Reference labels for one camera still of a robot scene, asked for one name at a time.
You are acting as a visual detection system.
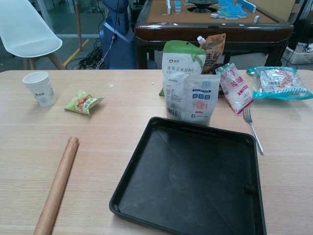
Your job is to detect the white flour bag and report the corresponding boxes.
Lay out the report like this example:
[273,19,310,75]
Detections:
[165,72,221,127]

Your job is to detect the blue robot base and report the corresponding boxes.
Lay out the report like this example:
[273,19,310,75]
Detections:
[98,0,136,70]

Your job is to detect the black square tray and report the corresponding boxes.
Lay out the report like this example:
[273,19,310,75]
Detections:
[109,116,268,235]

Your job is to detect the green white corn starch bag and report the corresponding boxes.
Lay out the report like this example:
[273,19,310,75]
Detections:
[159,40,206,96]

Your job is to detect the green snack packet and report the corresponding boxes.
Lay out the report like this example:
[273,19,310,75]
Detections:
[64,89,106,116]

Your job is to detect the pink and white packet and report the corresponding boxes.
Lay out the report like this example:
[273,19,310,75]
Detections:
[215,63,254,116]

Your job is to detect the brown sauce spout pouch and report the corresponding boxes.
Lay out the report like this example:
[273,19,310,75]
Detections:
[197,33,227,74]

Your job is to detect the metal fork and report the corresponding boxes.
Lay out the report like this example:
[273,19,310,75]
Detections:
[242,107,265,156]

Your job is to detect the brown mahjong table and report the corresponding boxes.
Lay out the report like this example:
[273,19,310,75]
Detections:
[134,0,294,70]

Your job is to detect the wooden rolling pin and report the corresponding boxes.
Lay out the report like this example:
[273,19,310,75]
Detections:
[32,136,80,235]

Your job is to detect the white paper cup stack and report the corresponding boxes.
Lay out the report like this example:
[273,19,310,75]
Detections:
[22,71,57,108]

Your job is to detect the black mahjong table centre dome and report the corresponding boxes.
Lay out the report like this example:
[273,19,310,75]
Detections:
[186,0,219,13]

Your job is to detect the blue packaged snack bag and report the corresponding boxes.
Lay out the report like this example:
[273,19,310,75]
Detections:
[246,66,313,101]

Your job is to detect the pile of blue mahjong tiles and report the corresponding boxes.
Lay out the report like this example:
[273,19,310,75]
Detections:
[216,0,248,21]

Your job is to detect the white plastic chair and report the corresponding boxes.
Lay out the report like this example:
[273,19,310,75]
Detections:
[0,0,66,71]

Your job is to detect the white box with clutter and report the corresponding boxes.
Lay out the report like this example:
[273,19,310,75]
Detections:
[283,41,313,65]

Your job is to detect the black floor cables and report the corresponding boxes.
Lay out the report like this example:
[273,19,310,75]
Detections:
[77,38,109,70]

